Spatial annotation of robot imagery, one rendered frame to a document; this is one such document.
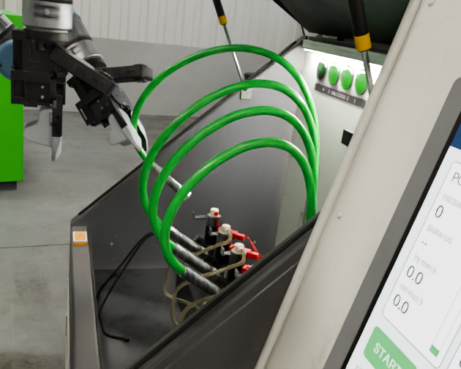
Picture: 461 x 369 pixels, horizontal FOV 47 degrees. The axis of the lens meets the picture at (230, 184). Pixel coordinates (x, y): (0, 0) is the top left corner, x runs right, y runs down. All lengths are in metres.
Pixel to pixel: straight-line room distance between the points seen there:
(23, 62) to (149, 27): 6.69
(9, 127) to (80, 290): 3.25
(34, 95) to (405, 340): 0.65
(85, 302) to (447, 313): 0.69
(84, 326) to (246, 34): 7.34
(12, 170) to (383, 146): 3.87
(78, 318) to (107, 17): 6.66
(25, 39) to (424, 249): 0.66
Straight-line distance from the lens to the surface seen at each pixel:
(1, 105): 4.19
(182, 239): 0.93
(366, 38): 0.68
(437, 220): 0.51
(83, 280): 1.09
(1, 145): 4.26
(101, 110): 1.10
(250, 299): 0.71
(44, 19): 0.88
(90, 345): 0.91
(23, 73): 0.89
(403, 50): 0.64
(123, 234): 1.35
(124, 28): 7.52
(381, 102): 0.64
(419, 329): 0.51
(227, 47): 1.03
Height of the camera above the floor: 1.47
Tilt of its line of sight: 17 degrees down
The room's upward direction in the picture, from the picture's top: 7 degrees clockwise
